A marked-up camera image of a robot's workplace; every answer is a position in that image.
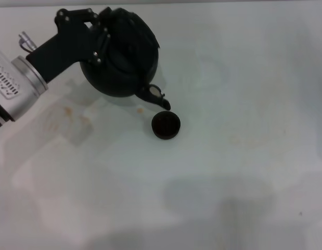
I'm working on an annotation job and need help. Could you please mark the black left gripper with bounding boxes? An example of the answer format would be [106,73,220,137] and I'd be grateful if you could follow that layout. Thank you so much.
[25,7,112,84]

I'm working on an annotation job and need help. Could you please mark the dark cast iron teapot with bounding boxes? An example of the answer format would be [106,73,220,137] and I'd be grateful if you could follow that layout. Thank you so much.
[80,7,172,111]

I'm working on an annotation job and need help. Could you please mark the small dark teacup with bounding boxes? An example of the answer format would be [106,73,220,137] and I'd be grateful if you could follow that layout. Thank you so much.
[151,110,182,140]

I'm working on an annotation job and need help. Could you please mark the silver cable connector plug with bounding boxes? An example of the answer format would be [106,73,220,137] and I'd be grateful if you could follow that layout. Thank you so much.
[18,31,37,53]

